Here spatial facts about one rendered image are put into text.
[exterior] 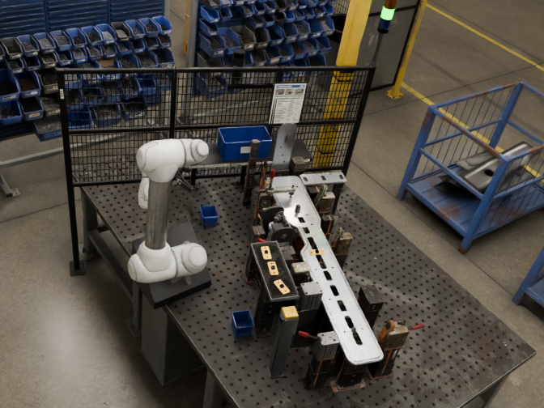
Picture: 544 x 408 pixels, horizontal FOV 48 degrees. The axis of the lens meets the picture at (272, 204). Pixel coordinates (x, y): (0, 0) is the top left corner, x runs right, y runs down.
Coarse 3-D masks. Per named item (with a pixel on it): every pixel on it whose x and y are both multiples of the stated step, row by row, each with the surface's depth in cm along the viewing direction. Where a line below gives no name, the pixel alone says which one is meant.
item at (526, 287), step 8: (536, 264) 439; (528, 272) 446; (536, 272) 441; (528, 280) 448; (536, 280) 462; (520, 288) 456; (528, 288) 451; (536, 288) 457; (520, 296) 459; (536, 296) 447
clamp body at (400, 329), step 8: (400, 328) 290; (392, 336) 287; (400, 336) 289; (384, 344) 292; (392, 344) 292; (400, 344) 294; (384, 352) 296; (392, 352) 299; (384, 360) 301; (392, 360) 304; (368, 368) 312; (376, 368) 303; (384, 368) 305; (392, 368) 308; (368, 376) 310; (376, 376) 309; (384, 376) 310; (392, 376) 312
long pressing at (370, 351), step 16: (288, 176) 378; (304, 192) 369; (288, 208) 355; (304, 208) 357; (304, 224) 346; (320, 224) 349; (304, 240) 335; (320, 240) 338; (304, 256) 327; (320, 272) 319; (336, 272) 321; (336, 288) 313; (336, 304) 304; (352, 304) 305; (336, 320) 296; (352, 320) 298; (352, 336) 290; (368, 336) 291; (352, 352) 283; (368, 352) 284
